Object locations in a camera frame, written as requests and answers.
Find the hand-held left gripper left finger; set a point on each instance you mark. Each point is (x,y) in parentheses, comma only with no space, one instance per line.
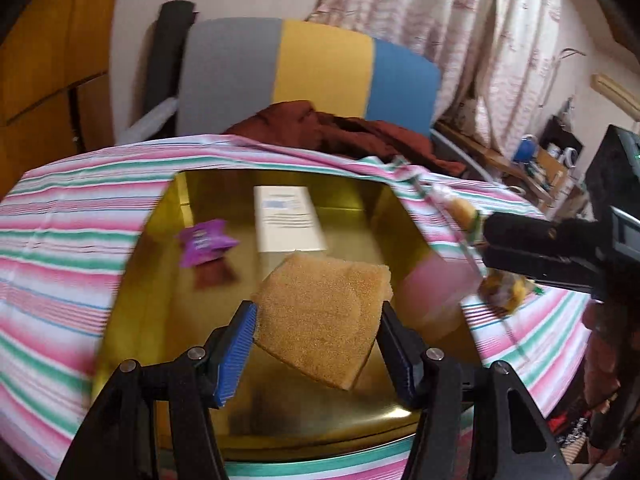
(235,355)

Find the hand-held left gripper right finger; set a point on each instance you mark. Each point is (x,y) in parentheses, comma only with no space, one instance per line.
(400,365)

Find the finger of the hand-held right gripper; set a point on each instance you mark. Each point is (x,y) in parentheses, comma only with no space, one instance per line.
(535,267)
(530,232)

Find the clear yellow cake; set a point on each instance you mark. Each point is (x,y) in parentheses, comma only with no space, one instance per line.
(465,215)

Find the brown sponge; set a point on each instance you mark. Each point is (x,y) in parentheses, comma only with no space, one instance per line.
(320,310)

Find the gold metal tin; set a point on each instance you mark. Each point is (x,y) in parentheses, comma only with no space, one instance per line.
(150,270)

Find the wooden desk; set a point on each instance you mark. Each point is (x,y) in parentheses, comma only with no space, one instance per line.
(500,160)

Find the black speaker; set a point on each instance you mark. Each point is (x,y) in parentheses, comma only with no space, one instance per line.
(560,135)

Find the pink quilt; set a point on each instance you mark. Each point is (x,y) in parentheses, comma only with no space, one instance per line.
(600,360)

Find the purple candy packet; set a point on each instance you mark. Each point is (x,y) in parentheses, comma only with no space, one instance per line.
(202,242)

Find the cream air conditioner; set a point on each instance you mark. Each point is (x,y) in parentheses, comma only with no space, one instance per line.
(617,92)

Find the white cardboard box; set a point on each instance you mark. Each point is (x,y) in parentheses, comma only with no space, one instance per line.
(287,225)

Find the striped tablecloth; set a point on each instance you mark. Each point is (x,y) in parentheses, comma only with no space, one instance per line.
(65,240)

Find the pink patterned curtain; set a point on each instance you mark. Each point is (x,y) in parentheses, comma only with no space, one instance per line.
(440,20)

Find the dark red jacket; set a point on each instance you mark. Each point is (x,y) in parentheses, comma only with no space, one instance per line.
(320,130)

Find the grey yellow blue chair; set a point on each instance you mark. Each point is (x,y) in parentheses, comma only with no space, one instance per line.
(225,75)

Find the wooden wardrobe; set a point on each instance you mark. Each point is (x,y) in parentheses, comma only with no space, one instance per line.
(40,60)

